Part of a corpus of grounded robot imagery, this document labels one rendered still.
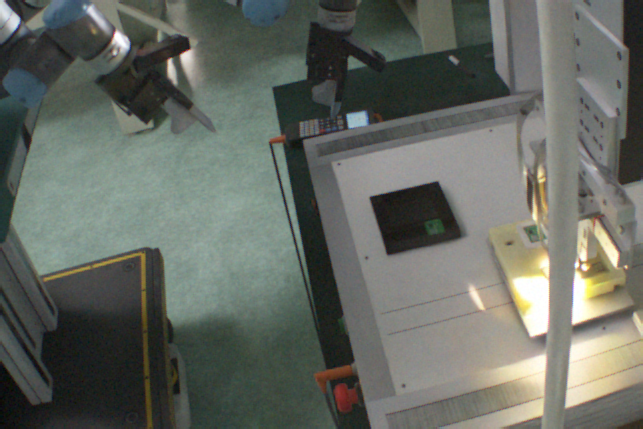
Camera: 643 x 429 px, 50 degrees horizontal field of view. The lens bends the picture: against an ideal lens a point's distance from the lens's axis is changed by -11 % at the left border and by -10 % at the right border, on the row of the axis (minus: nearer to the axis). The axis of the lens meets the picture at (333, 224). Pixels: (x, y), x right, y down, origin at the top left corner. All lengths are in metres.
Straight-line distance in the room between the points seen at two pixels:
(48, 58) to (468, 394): 0.78
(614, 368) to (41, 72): 0.93
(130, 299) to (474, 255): 1.15
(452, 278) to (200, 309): 1.43
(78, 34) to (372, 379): 0.67
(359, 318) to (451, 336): 0.13
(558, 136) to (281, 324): 1.80
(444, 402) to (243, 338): 1.39
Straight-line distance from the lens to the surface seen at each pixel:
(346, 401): 0.99
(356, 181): 1.29
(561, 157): 0.55
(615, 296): 1.04
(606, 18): 0.78
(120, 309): 2.03
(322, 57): 1.52
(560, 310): 0.67
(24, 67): 1.18
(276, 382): 2.13
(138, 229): 2.83
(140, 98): 1.25
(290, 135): 1.60
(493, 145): 1.34
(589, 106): 0.83
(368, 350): 1.01
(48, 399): 1.90
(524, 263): 1.05
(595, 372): 0.97
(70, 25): 1.17
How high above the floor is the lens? 1.62
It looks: 39 degrees down
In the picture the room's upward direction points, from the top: 12 degrees counter-clockwise
